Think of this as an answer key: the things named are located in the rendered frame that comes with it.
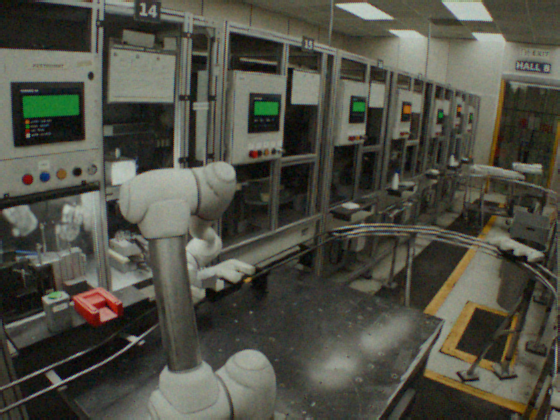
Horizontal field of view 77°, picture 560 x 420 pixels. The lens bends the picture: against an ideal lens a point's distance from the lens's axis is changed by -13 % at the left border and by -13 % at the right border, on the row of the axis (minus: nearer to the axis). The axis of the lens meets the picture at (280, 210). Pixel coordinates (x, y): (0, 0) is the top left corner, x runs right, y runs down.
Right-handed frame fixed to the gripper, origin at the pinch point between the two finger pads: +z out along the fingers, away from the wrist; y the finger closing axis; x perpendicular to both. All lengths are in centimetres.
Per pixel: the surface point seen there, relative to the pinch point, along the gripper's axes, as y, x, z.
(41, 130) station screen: 57, 42, -17
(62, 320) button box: -6, 47, -27
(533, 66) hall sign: 174, -824, -102
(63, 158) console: 47, 34, -15
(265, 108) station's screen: 61, -71, -18
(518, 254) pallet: -18, -178, -145
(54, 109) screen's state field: 64, 38, -17
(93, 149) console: 49, 23, -15
